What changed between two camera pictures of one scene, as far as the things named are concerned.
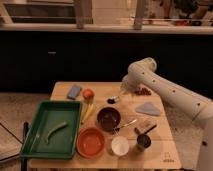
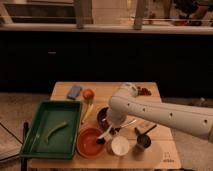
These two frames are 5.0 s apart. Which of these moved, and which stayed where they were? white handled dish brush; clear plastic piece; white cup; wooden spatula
Moved: white handled dish brush
Stayed: wooden spatula; white cup; clear plastic piece
